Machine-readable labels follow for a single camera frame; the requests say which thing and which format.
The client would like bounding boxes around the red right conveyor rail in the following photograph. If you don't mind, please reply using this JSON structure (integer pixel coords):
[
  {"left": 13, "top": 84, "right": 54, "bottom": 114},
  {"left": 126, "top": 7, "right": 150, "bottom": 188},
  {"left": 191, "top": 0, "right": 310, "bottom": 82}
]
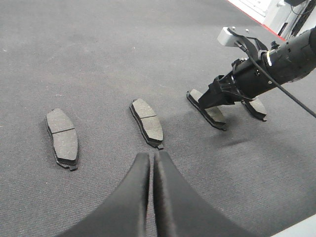
[{"left": 228, "top": 0, "right": 285, "bottom": 41}]

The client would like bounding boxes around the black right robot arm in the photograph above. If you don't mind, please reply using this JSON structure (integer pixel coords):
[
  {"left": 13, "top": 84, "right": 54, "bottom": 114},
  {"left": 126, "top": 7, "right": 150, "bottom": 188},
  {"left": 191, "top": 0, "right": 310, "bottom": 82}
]
[{"left": 198, "top": 27, "right": 316, "bottom": 109}]

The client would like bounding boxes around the dark grey conveyor belt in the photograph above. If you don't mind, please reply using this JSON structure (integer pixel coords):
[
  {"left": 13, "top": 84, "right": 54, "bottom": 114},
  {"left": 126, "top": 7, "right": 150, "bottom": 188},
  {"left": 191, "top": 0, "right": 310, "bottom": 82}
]
[{"left": 0, "top": 0, "right": 316, "bottom": 237}]

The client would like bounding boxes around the grey brake pad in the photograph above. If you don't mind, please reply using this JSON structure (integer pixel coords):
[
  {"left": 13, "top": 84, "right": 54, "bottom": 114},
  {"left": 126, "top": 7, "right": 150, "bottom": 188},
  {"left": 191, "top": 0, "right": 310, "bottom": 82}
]
[
  {"left": 129, "top": 98, "right": 164, "bottom": 150},
  {"left": 46, "top": 108, "right": 79, "bottom": 171},
  {"left": 186, "top": 89, "right": 227, "bottom": 131},
  {"left": 242, "top": 98, "right": 267, "bottom": 121}
]

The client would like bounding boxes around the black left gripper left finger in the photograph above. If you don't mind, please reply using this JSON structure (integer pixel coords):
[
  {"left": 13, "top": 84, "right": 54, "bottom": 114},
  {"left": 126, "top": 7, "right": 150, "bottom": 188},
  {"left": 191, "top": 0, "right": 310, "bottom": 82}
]
[{"left": 59, "top": 153, "right": 150, "bottom": 237}]

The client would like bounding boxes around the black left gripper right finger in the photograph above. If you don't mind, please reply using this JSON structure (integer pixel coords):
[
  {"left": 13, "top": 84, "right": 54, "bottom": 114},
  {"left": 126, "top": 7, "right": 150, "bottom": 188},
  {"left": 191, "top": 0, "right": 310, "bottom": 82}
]
[{"left": 153, "top": 151, "right": 254, "bottom": 237}]

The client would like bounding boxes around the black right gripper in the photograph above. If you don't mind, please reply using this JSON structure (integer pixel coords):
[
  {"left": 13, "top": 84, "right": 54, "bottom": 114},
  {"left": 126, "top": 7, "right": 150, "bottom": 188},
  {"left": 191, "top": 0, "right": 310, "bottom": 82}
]
[{"left": 198, "top": 60, "right": 276, "bottom": 109}]

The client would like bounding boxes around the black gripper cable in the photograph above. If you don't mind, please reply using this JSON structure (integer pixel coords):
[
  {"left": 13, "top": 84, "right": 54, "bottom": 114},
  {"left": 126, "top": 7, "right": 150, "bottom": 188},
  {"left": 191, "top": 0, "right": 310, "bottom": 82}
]
[{"left": 234, "top": 40, "right": 316, "bottom": 119}]

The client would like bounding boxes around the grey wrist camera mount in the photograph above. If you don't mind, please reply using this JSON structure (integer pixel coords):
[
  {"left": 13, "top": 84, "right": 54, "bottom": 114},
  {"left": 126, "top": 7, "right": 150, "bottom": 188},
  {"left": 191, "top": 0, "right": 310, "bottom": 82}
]
[{"left": 217, "top": 27, "right": 268, "bottom": 52}]

